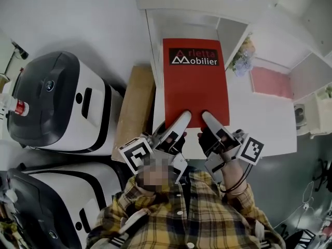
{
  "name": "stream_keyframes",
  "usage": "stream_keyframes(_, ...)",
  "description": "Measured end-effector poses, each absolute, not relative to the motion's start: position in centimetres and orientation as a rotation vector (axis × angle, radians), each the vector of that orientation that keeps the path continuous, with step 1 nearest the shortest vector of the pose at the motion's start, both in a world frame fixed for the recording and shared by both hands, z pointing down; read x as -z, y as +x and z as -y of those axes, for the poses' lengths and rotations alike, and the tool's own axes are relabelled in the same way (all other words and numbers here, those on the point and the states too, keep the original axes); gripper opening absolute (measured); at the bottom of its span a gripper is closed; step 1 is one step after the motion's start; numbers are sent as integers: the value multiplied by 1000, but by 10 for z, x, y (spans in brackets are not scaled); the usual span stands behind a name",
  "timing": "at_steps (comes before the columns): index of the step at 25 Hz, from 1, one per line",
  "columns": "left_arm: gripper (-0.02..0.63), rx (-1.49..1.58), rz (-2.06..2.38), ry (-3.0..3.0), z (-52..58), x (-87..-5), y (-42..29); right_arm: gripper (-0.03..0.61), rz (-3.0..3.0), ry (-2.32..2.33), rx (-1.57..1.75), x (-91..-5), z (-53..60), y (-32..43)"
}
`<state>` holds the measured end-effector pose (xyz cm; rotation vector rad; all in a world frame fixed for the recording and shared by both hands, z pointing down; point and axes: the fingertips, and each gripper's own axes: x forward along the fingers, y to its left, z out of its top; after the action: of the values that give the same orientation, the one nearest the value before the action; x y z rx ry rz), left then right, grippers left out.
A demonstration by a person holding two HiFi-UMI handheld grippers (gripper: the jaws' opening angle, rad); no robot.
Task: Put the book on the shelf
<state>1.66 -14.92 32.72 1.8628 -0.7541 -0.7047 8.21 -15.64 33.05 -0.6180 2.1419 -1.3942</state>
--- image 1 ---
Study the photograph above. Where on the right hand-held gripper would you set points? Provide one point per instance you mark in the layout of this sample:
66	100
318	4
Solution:
250	150

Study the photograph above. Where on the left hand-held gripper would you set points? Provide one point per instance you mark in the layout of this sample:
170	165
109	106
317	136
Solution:
136	155

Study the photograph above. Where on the red book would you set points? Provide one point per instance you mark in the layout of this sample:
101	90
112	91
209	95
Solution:
194	92

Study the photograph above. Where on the white shelf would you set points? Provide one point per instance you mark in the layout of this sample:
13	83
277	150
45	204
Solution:
259	121

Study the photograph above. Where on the person's right forearm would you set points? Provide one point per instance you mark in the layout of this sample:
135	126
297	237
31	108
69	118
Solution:
233	175

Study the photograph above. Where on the person's left forearm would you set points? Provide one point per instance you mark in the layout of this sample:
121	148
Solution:
155	178

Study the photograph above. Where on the person's right hand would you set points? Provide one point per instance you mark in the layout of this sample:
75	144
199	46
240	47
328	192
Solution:
207	141

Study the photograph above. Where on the person's left hand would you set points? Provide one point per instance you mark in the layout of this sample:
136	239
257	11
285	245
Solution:
179	142

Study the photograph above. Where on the brown cardboard box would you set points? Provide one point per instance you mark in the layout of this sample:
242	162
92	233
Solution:
136	108

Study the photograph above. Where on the blue and yellow flowers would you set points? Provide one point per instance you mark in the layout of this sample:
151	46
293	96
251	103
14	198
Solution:
243	58

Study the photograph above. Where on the yellow plaid shirt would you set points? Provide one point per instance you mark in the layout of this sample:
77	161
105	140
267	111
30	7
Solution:
202	216

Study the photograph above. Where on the white and black robot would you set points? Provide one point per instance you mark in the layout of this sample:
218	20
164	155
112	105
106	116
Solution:
59	201
59	100

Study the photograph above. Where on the black chair base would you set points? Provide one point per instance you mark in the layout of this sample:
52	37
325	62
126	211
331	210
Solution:
324	174

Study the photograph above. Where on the clear bottle with red label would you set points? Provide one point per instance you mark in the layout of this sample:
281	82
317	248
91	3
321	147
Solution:
18	107

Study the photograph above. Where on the black wall device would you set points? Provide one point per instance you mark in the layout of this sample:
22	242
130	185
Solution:
20	49

